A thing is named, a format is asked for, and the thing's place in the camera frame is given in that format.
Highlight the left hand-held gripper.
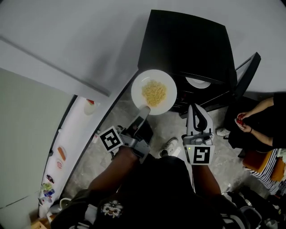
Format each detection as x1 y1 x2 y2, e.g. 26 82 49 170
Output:
99 106 154 165

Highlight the white round container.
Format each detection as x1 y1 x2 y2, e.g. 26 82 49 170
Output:
46 198 72 221

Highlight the orange sausage toy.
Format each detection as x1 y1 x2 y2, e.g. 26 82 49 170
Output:
57 146 67 161

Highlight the orange stool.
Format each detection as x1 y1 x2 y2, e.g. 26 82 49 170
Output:
242 149 286 182

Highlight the black white striped cloth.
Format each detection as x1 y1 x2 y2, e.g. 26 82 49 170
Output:
243 148 286 195

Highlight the white plate with noodles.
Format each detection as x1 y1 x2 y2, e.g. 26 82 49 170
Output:
130 69 178 116

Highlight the white cake slice toy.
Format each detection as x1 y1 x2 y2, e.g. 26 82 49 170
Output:
84 99 96 115

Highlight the person's left forearm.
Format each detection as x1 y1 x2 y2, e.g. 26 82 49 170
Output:
88 146 139 193

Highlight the person's right forearm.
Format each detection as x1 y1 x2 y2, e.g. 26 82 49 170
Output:
191 164 222 196

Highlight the person's right white shoe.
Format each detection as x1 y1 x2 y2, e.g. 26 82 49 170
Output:
159 137 179 157

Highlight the white shelf with food items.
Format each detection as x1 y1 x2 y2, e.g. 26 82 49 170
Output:
38 95 101 219

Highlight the person's black clothing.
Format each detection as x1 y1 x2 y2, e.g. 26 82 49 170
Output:
50 154 248 229

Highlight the white plate with bun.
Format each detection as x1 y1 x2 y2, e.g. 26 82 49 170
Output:
185 76 211 89

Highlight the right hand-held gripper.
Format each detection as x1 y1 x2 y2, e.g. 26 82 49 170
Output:
181 103 215 165

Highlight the small bowl with red food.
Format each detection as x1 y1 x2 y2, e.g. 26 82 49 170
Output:
234 118 246 130

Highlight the grey-green window blind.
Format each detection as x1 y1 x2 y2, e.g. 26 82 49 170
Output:
0 68 76 211

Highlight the black mini fridge cabinet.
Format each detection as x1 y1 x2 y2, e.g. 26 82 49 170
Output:
137 9 261 119

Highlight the brown cardboard box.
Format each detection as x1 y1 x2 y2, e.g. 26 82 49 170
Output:
30 216 53 229

